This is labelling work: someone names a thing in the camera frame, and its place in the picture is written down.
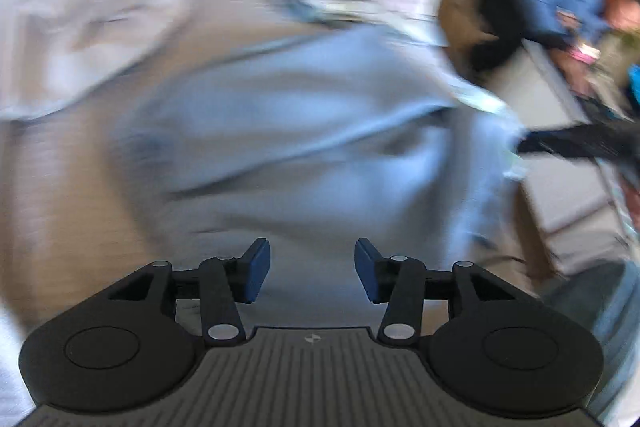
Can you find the grey waffle garment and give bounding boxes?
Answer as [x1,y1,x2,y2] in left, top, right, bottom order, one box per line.
[107,24,526,323]

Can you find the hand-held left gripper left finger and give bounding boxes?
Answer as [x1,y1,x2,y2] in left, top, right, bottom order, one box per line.
[106,237,272,349]

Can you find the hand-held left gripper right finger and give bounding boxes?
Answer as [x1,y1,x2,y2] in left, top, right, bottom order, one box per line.
[354,237,527,349]

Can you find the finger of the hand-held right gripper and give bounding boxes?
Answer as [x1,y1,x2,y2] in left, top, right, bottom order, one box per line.
[516,123,593,158]

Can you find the pink pants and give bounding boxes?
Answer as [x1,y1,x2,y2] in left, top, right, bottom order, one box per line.
[0,0,193,120]

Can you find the white ribbed appliance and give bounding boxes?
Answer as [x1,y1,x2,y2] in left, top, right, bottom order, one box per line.
[499,41,632,239]

